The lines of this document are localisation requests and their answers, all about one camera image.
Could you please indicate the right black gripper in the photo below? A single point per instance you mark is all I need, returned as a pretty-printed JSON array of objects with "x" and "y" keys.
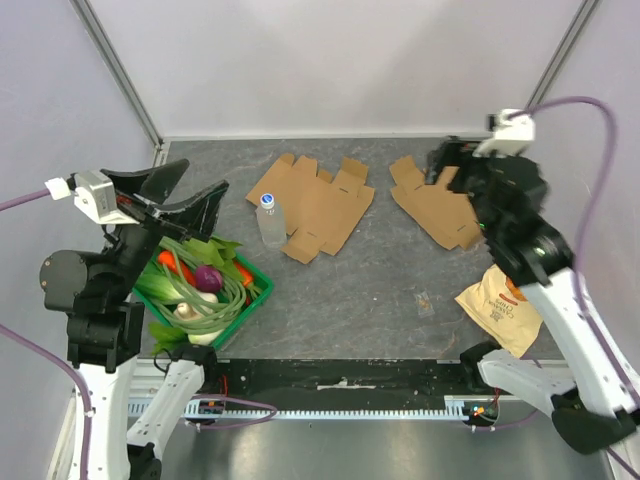
[{"x": 463, "y": 173}]

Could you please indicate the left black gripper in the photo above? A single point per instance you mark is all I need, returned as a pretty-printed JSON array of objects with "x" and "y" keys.
[{"x": 196, "y": 214}]

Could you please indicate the brown cardboard box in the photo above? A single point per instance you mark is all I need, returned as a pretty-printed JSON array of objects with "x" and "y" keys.
[{"x": 321, "y": 210}]

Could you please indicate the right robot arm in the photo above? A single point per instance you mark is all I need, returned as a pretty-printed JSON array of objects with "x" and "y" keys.
[{"x": 597, "y": 407}]

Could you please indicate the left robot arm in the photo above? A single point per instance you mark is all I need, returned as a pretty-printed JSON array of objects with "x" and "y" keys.
[{"x": 104, "y": 325}]

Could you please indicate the orange carrot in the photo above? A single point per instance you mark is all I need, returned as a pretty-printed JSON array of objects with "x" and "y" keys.
[{"x": 176, "y": 266}]

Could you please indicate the purple onion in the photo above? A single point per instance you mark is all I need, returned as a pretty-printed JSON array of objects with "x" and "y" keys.
[{"x": 208, "y": 279}]

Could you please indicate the green leafy vegetable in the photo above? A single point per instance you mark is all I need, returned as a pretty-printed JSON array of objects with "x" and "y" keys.
[{"x": 220, "y": 252}]

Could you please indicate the green plastic basket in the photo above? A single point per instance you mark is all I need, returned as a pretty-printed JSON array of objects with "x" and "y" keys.
[{"x": 160, "y": 291}]

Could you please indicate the clear plastic water bottle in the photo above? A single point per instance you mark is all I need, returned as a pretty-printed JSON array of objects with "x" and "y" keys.
[{"x": 271, "y": 222}]

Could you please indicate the white mushroom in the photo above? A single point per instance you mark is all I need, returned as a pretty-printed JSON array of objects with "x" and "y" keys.
[{"x": 186, "y": 312}]

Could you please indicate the green long beans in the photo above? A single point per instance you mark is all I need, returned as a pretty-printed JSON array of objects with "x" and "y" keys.
[{"x": 220, "y": 305}]

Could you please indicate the small clear plastic wrapper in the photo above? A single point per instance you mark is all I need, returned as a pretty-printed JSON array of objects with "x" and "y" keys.
[{"x": 424, "y": 305}]

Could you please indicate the beige cassava chips bag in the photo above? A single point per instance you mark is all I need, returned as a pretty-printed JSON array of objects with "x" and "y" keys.
[{"x": 500, "y": 309}]

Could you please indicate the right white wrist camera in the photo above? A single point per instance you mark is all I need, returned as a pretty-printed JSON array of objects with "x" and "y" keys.
[{"x": 511, "y": 132}]

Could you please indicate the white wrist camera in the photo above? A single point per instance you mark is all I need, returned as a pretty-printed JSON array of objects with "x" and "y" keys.
[
  {"x": 511, "y": 132},
  {"x": 93, "y": 193}
]

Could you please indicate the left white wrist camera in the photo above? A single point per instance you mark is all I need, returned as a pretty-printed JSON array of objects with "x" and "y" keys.
[{"x": 93, "y": 193}]

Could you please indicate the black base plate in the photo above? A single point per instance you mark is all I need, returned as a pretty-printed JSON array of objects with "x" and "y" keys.
[{"x": 343, "y": 384}]

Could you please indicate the grey cable duct rail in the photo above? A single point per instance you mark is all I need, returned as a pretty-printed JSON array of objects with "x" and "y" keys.
[{"x": 212, "y": 408}]

